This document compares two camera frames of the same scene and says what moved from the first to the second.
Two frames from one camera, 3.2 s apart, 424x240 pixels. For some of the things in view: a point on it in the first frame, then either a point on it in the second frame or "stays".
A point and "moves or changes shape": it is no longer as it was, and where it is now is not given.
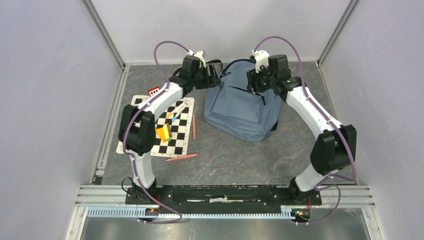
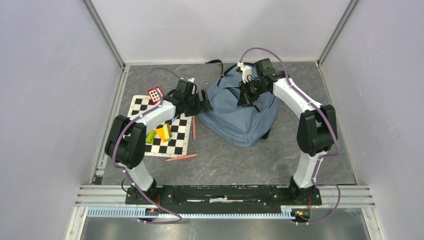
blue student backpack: [231, 107] moves or changes shape
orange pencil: [181, 157] stays
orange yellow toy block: [164, 133] stays
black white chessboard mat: [179, 118] stays
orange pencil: [194, 124] stays
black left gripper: [211, 81] -> [202, 106]
